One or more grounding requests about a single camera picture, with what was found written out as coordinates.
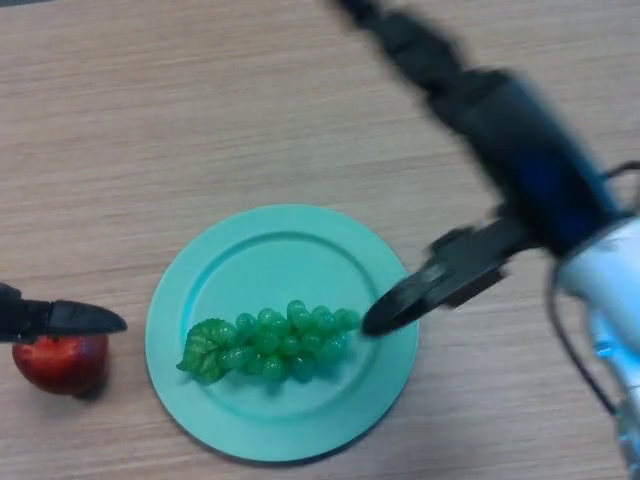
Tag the red apple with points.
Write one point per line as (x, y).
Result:
(55, 365)

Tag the green grapes bunch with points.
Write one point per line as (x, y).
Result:
(280, 342)

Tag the green round plate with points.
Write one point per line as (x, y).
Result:
(280, 415)

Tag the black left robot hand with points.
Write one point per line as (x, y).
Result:
(60, 320)

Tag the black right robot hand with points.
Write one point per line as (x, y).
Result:
(525, 150)

